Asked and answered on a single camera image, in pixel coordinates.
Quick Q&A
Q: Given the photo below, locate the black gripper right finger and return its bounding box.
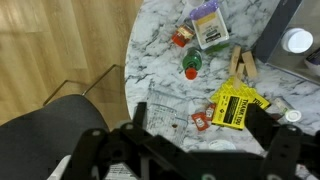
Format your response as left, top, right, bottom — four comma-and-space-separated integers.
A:
245, 103, 280, 150

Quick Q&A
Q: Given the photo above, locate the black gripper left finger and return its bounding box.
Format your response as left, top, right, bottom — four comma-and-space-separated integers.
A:
133, 102, 147, 129

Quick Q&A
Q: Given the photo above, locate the small white cap bottle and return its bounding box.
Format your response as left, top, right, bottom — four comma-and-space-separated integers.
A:
274, 97, 302, 122

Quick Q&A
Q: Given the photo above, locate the green bottle red cap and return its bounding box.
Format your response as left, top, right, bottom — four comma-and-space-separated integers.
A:
182, 47, 202, 80

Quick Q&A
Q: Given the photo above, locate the white bottle blue cap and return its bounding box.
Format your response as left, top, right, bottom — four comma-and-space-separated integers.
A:
304, 48, 320, 76

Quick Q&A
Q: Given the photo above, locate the white jar in box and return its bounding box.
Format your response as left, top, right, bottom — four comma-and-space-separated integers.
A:
281, 28, 313, 54

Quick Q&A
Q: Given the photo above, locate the dark blue box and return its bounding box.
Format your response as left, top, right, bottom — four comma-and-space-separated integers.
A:
254, 0, 320, 85

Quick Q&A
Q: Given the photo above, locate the clear plastic sheet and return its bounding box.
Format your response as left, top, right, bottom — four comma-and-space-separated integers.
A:
146, 90, 188, 146

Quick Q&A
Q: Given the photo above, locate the yellow thank you card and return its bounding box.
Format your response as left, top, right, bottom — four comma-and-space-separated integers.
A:
210, 77, 270, 130

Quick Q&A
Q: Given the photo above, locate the right red ketchup packet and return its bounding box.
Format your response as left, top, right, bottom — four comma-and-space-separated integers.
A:
205, 103, 216, 121

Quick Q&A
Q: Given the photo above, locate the red ketchup packet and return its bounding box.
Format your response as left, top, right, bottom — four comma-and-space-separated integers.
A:
192, 112, 209, 131
205, 103, 216, 121

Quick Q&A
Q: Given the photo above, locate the middle wooden block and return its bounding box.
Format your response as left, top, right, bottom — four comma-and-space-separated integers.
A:
233, 63, 245, 89

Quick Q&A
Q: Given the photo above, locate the wooden block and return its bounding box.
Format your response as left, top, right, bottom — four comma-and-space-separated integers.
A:
233, 63, 245, 89
229, 46, 241, 75
242, 51, 258, 78

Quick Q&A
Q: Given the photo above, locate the left red ketchup packet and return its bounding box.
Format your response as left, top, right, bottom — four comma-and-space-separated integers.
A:
192, 112, 209, 131

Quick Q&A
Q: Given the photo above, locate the right wooden block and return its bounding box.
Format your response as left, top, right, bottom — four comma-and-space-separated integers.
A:
242, 51, 258, 78

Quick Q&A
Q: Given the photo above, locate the left wooden block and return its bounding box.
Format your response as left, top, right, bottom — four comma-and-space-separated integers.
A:
229, 46, 241, 75

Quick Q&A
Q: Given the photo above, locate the red cap spice jar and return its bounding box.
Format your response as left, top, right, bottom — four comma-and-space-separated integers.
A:
171, 24, 195, 47

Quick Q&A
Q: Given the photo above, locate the clear container purple lid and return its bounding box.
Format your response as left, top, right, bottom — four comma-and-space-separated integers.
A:
190, 0, 229, 49

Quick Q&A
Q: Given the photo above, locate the dark grey chair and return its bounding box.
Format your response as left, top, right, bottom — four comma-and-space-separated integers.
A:
0, 94, 108, 180

